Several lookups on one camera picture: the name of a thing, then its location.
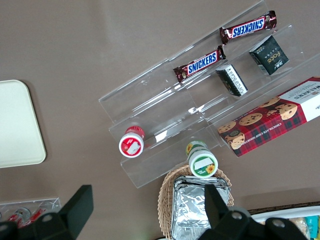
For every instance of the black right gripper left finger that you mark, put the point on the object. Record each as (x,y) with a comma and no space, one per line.
(77,210)

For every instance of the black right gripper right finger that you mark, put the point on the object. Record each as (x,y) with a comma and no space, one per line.
(216,210)

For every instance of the oval light wicker basket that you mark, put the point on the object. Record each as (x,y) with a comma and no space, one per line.
(165,200)

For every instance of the beige plastic serving tray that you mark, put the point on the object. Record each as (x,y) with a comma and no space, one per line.
(17,125)

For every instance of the stacked aluminium foil trays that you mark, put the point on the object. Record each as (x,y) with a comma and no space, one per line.
(190,207)

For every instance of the clear acrylic bottle rack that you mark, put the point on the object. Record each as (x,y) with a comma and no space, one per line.
(50,203)

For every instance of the red Coca-Cola bottle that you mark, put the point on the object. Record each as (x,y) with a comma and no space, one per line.
(38,215)
(21,214)

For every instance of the green lid yogurt cup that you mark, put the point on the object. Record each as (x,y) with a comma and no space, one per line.
(202,162)

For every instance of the white rectangular snack bin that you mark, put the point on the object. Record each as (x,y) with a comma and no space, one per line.
(287,212)

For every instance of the red lid yogurt cup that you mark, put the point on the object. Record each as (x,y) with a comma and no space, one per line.
(131,147)

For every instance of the clear bag of crackers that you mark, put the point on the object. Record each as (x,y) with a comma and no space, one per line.
(297,225)

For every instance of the teal snack packet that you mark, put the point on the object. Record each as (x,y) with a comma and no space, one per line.
(313,225)

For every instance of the red tartan Walkers cookie box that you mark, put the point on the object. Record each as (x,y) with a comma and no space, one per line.
(262,122)

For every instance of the clear acrylic step riser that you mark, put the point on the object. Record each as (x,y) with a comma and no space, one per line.
(260,82)
(140,105)

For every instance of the small black box white side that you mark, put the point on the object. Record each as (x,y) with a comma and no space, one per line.
(232,80)

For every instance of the Snickers chocolate bar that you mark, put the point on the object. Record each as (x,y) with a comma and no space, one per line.
(247,27)
(200,63)

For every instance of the small black box gold print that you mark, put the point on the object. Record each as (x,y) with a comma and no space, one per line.
(271,56)

